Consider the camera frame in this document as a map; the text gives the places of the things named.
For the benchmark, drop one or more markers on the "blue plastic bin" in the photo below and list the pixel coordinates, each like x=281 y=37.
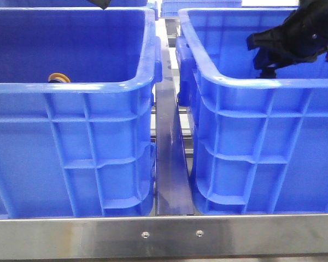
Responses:
x=78 y=149
x=260 y=145

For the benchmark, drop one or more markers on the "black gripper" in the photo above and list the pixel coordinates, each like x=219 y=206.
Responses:
x=301 y=38
x=103 y=4

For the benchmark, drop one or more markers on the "dark blue divider beam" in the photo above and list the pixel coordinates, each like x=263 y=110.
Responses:
x=173 y=193

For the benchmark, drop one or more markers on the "blue plastic bin right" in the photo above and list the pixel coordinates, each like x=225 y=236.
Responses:
x=260 y=145

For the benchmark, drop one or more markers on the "yellow mushroom push button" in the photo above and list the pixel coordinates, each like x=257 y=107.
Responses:
x=58 y=78

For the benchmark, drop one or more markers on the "red mushroom push button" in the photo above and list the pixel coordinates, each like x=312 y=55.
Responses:
x=268 y=73

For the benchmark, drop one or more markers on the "blue crate behind left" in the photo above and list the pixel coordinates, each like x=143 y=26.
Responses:
x=78 y=3

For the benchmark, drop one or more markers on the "blue plastic bin left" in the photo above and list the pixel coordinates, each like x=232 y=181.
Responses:
x=78 y=149

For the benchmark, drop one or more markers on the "steel front shelf rail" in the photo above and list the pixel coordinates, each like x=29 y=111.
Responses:
x=163 y=237

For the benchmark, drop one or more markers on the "distant low blue crate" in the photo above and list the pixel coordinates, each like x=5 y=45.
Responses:
x=170 y=8

